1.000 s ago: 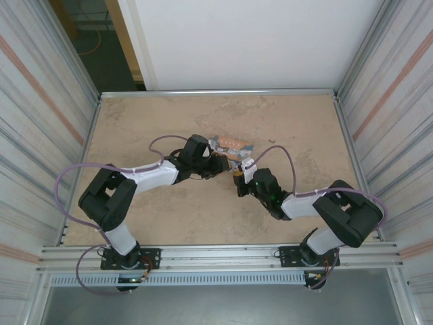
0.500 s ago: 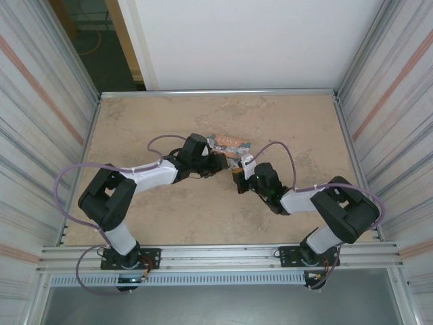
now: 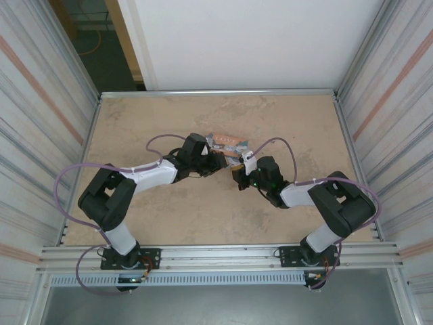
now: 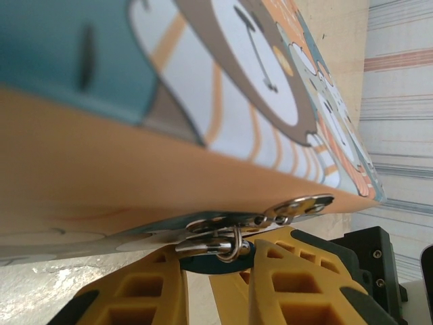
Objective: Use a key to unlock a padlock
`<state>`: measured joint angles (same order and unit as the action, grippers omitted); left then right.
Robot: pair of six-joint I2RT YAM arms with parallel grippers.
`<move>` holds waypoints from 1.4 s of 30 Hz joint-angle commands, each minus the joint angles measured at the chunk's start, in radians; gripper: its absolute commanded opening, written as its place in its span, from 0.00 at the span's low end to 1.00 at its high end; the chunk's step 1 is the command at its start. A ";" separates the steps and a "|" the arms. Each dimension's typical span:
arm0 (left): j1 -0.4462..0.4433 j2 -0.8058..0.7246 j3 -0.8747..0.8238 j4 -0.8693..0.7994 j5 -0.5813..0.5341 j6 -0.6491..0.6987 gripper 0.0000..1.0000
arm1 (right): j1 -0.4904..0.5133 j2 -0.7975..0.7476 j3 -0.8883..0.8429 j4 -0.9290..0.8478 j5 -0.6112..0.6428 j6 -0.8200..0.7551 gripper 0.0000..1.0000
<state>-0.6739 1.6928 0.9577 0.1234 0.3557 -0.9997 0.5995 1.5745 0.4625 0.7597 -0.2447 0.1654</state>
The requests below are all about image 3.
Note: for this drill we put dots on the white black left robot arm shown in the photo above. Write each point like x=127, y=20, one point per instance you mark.
x=152, y=176

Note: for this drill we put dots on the wooden door frame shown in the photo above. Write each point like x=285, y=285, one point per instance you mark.
x=125, y=44

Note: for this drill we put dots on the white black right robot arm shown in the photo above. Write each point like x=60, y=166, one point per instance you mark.
x=297, y=196

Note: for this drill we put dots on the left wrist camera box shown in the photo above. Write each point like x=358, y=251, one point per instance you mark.
x=205, y=150

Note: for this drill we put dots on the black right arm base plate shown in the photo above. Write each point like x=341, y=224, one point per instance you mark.
x=287, y=254

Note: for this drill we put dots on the aluminium table side bar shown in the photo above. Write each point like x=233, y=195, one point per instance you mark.
x=90, y=135
x=348, y=135

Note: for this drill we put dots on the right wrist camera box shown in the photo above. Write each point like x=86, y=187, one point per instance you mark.
x=250, y=164

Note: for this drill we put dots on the aluminium mounting rail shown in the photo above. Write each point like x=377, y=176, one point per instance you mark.
x=220, y=257

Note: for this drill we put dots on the aluminium table edge bar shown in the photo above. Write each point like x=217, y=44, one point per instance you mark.
x=220, y=93

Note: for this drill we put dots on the illustrated bear tin box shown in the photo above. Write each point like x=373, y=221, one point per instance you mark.
x=225, y=140

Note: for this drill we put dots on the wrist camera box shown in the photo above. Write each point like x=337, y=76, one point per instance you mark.
x=205, y=150
x=250, y=164

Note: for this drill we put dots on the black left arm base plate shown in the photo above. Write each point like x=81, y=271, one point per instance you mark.
x=152, y=254

